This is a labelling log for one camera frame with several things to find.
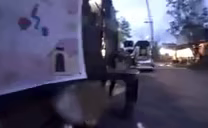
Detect dark tree trunk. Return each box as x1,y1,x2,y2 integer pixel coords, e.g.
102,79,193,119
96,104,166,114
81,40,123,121
81,0,120,82

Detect dark table stand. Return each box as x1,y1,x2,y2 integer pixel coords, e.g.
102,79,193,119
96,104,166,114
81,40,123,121
104,49,141,113

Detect utility pole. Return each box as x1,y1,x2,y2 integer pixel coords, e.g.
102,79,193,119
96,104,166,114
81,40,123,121
144,0,156,45

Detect robot's own part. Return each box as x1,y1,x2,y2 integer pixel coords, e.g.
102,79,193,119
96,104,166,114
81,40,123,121
136,122,146,128

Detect white printed banner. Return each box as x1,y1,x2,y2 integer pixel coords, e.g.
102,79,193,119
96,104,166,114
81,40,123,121
0,0,88,98

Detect grey asphalt road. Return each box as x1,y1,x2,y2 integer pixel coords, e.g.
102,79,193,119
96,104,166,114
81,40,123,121
0,63,208,128

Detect building with lit front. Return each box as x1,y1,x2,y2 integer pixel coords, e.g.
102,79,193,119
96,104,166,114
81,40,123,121
158,28,208,66

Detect tall tree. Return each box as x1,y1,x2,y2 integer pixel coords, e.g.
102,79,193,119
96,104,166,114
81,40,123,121
165,0,208,44

